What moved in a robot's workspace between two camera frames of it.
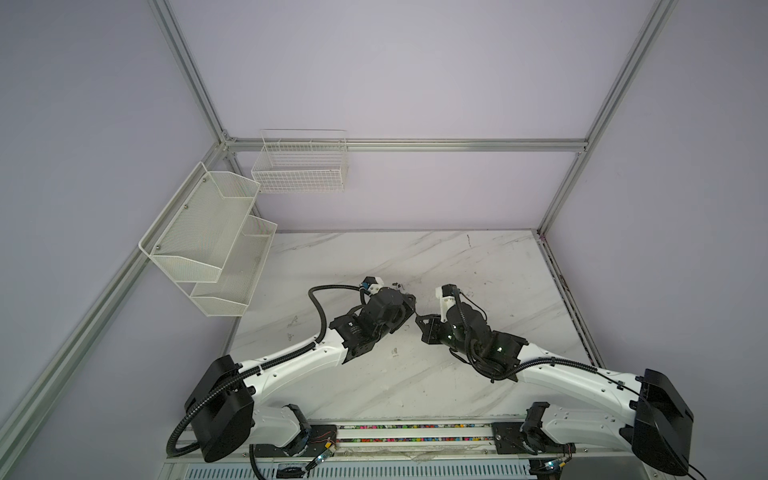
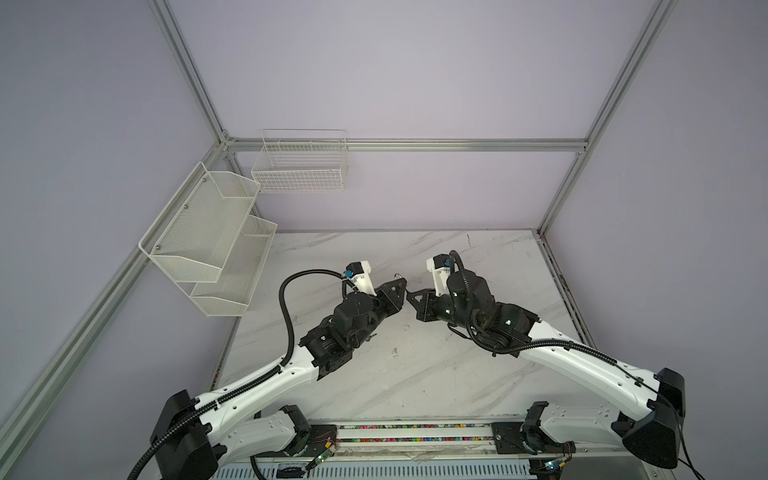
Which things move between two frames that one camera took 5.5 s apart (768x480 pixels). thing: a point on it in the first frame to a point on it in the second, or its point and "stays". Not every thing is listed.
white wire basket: x=301 y=161 stays
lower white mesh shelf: x=231 y=294 stays
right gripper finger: x=434 y=331 to x=424 y=303
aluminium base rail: x=431 y=439 stays
